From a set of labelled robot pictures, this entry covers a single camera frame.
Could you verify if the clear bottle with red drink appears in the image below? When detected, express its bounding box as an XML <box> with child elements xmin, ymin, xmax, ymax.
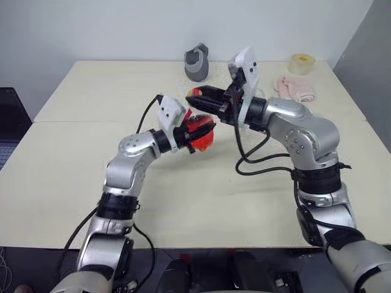
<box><xmin>182</xmin><ymin>87</ymin><xmax>216</xmax><ymax>153</ymax></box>

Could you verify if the dark laptop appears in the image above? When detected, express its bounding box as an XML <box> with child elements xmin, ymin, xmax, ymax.
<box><xmin>0</xmin><ymin>87</ymin><xmax>33</xmax><ymax>170</ymax></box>

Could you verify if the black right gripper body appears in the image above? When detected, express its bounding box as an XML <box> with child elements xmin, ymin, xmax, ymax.
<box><xmin>219</xmin><ymin>82</ymin><xmax>245</xmax><ymax>125</ymax></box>

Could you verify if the dark rounded shape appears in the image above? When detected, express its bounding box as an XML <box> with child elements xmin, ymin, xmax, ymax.
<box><xmin>230</xmin><ymin>250</ymin><xmax>276</xmax><ymax>293</ymax></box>
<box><xmin>160</xmin><ymin>258</ymin><xmax>192</xmax><ymax>293</ymax></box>

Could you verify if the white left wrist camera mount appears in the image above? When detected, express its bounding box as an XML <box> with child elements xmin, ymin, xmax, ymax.
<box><xmin>156</xmin><ymin>95</ymin><xmax>186</xmax><ymax>153</ymax></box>

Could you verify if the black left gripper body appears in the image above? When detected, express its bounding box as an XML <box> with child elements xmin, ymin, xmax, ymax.
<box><xmin>173</xmin><ymin>120</ymin><xmax>196</xmax><ymax>154</ymax></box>

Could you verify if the black box with white label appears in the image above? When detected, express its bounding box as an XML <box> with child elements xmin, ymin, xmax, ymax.
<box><xmin>273</xmin><ymin>271</ymin><xmax>303</xmax><ymax>293</ymax></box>

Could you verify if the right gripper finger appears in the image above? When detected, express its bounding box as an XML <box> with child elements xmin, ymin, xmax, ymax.
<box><xmin>185</xmin><ymin>95</ymin><xmax>228</xmax><ymax>116</ymax></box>
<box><xmin>200</xmin><ymin>85</ymin><xmax>228</xmax><ymax>97</ymax></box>

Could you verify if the thin white cable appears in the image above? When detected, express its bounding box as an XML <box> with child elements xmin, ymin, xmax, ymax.
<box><xmin>0</xmin><ymin>246</ymin><xmax>12</xmax><ymax>288</ymax></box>

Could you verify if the clear yellowish tape roll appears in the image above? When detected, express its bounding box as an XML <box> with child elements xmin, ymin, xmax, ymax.
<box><xmin>288</xmin><ymin>52</ymin><xmax>316</xmax><ymax>76</ymax></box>

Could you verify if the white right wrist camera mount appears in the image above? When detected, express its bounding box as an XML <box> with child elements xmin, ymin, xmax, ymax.
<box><xmin>228</xmin><ymin>46</ymin><xmax>262</xmax><ymax>128</ymax></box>

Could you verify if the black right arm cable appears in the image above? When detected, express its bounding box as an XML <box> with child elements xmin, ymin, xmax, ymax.
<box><xmin>233</xmin><ymin>120</ymin><xmax>357</xmax><ymax>242</ymax></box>

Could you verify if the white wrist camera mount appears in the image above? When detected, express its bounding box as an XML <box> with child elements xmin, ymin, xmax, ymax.
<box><xmin>156</xmin><ymin>95</ymin><xmax>186</xmax><ymax>153</ymax></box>
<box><xmin>228</xmin><ymin>46</ymin><xmax>262</xmax><ymax>128</ymax></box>

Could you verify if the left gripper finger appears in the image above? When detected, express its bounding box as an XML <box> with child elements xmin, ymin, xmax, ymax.
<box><xmin>182</xmin><ymin>121</ymin><xmax>216</xmax><ymax>142</ymax></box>
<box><xmin>186</xmin><ymin>114</ymin><xmax>214</xmax><ymax>125</ymax></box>

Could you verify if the pink towel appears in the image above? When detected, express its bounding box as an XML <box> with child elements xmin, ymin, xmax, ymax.
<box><xmin>274</xmin><ymin>76</ymin><xmax>317</xmax><ymax>104</ymax></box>

